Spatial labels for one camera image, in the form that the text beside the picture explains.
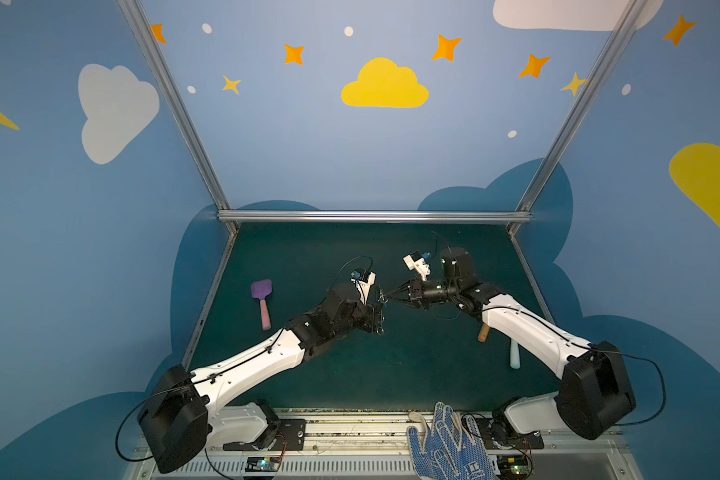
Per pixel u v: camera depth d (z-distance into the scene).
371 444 0.73
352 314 0.62
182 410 0.39
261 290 1.00
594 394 0.43
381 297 0.77
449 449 0.72
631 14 0.69
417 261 0.76
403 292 0.75
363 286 0.69
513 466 0.71
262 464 0.71
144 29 0.71
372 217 1.22
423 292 0.70
